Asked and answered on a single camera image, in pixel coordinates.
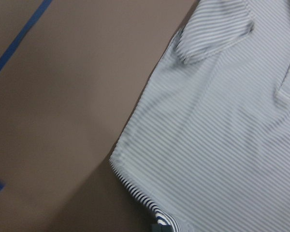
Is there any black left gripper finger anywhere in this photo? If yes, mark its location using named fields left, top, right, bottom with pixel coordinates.
left=151, top=224, right=169, bottom=232

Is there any navy white striped polo shirt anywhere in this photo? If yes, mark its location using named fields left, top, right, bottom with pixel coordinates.
left=110, top=0, right=290, bottom=232

